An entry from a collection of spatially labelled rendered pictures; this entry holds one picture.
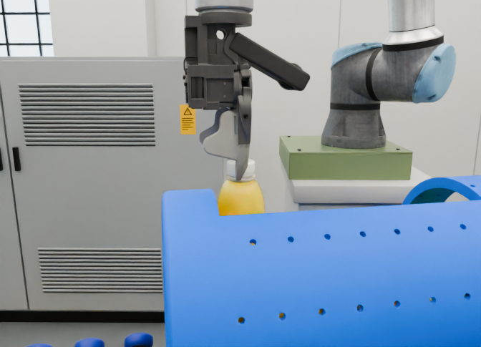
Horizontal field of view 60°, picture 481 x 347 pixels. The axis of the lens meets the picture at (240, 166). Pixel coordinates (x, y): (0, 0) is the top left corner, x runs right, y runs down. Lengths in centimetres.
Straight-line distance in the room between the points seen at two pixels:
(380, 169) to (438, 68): 24
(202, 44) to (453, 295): 41
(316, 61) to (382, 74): 242
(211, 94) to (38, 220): 196
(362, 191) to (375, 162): 8
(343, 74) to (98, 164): 151
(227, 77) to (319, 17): 286
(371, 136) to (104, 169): 152
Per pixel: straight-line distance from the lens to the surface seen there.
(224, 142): 54
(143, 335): 72
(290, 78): 56
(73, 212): 233
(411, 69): 90
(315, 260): 47
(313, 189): 88
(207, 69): 52
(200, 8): 55
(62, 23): 326
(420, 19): 91
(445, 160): 374
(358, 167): 94
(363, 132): 97
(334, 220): 50
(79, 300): 253
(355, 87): 97
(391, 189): 92
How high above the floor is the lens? 139
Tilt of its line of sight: 13 degrees down
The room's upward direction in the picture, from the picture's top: straight up
